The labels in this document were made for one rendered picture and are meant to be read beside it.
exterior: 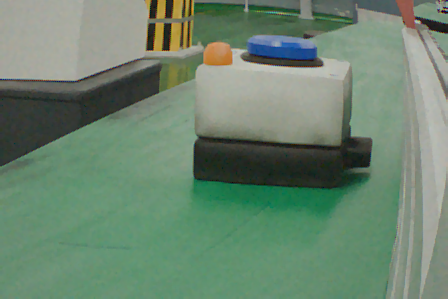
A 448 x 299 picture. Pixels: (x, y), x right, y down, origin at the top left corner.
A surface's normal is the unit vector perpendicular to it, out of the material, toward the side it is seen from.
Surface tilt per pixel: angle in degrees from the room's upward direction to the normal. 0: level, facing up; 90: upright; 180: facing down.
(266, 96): 90
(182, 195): 0
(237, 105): 90
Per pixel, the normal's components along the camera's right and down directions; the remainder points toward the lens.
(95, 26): 0.94, 0.10
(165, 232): 0.03, -0.98
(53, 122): -0.32, 0.18
